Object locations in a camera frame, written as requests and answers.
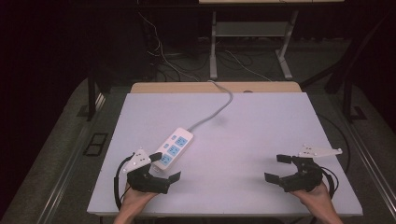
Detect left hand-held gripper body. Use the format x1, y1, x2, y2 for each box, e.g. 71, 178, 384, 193
121, 148, 172, 194

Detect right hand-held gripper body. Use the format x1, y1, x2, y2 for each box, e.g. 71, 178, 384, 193
278, 143, 344, 193

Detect white power strip blue sockets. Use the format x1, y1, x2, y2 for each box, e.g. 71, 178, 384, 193
153, 126, 194, 172

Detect person's left hand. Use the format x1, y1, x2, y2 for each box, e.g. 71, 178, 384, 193
120, 186, 159, 210

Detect person's right hand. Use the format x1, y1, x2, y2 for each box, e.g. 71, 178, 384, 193
289, 181, 332, 210

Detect black floor socket plates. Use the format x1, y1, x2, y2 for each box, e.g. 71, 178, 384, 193
82, 133, 109, 157

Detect black metal stand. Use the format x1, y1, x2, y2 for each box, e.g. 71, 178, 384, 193
299, 8, 396, 123
86, 59, 108, 122

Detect table with white top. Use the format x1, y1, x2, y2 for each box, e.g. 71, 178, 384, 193
87, 81, 364, 217

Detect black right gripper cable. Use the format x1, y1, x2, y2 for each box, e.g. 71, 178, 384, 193
319, 166, 340, 201

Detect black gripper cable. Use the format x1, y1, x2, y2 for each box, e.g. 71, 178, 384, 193
319, 166, 340, 201
113, 154, 135, 211

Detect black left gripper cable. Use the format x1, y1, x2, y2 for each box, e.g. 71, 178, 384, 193
113, 154, 135, 211

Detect thin black cable loop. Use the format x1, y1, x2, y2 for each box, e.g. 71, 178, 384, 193
317, 113, 352, 175

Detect aluminium floor rail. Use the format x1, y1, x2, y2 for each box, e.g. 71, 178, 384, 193
36, 92, 106, 224
342, 117, 396, 218

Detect grey power strip cable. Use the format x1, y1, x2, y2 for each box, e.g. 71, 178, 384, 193
186, 79, 234, 133

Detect thin white floor cable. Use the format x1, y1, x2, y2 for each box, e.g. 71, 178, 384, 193
223, 49, 273, 82

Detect white floor cables bundle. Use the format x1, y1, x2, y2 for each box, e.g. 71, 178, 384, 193
137, 11, 200, 82

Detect grey metal desk frame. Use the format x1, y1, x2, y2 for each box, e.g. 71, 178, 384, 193
209, 10, 300, 80

